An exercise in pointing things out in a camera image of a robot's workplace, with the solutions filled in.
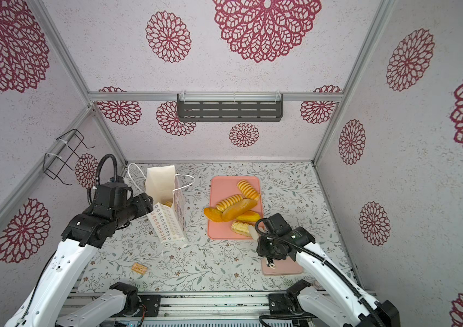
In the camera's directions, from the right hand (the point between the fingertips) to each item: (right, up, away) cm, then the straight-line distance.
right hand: (259, 248), depth 78 cm
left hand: (-42, +17, -5) cm, 45 cm away
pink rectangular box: (+7, -3, -9) cm, 12 cm away
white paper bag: (-34, +13, -3) cm, 37 cm away
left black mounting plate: (-40, -20, -2) cm, 45 cm away
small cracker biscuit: (-48, -9, +4) cm, 49 cm away
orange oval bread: (-19, +10, +15) cm, 26 cm away
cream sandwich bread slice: (-6, +6, +10) cm, 13 cm away
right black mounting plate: (+7, -20, -3) cm, 21 cm away
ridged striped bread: (-15, +14, +19) cm, 28 cm away
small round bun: (-33, +18, -7) cm, 38 cm away
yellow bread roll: (-2, +9, +17) cm, 20 cm away
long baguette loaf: (-8, +13, +15) cm, 21 cm away
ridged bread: (-2, +21, +25) cm, 33 cm away
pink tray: (-14, +23, +32) cm, 42 cm away
